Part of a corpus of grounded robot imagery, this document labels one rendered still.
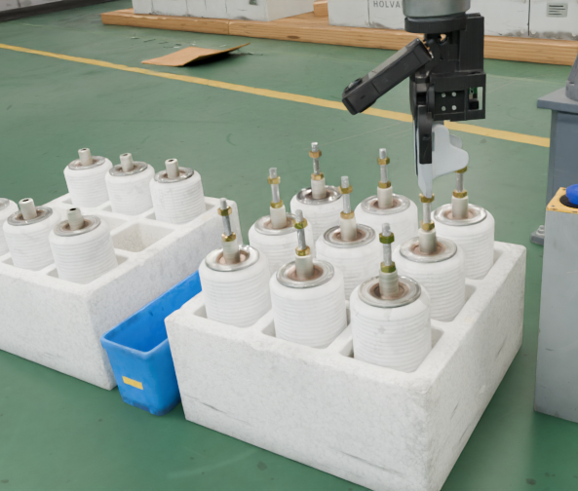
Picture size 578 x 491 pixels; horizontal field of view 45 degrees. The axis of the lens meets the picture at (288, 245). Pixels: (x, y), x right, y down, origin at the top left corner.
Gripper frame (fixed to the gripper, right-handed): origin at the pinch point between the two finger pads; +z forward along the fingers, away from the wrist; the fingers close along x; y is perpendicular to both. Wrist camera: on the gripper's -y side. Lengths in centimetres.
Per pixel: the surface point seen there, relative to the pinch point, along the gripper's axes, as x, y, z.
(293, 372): -12.5, -17.2, 19.3
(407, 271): -3.8, -2.2, 10.6
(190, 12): 400, -118, 24
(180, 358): -3.3, -34.4, 22.8
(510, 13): 229, 57, 17
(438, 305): -4.6, 1.4, 15.4
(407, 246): 0.6, -1.9, 9.3
